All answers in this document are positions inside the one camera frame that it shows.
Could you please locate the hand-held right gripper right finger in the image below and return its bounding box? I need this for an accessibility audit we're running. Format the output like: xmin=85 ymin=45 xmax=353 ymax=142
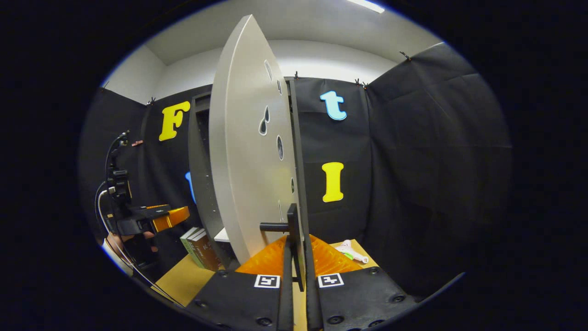
xmin=303 ymin=234 xmax=418 ymax=331

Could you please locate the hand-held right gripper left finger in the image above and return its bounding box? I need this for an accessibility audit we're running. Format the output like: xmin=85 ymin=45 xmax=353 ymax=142
xmin=186 ymin=234 xmax=294 ymax=331

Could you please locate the dark grey cabinet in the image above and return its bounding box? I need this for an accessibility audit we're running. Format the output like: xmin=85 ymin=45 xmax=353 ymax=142
xmin=188 ymin=77 xmax=317 ymax=272

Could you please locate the beige cabinet door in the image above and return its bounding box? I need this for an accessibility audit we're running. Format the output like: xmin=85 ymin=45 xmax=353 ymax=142
xmin=209 ymin=14 xmax=307 ymax=292

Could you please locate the green white toy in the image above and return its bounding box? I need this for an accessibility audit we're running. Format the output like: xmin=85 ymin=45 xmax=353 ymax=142
xmin=335 ymin=239 xmax=369 ymax=264

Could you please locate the black backdrop cloth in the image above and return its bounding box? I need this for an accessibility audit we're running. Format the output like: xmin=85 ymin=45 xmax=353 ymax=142
xmin=78 ymin=42 xmax=513 ymax=304

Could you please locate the row of black cloth clips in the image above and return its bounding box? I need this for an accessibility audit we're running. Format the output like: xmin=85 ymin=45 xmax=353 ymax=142
xmin=146 ymin=51 xmax=413 ymax=106

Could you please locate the long ceiling light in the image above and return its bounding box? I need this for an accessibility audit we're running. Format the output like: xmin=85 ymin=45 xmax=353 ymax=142
xmin=347 ymin=0 xmax=385 ymax=14

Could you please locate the white cable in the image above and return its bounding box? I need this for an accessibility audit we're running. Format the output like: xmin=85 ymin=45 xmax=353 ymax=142
xmin=95 ymin=188 xmax=185 ymax=308

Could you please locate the black cable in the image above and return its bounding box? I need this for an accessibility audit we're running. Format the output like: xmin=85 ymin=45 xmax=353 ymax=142
xmin=104 ymin=131 xmax=128 ymax=184

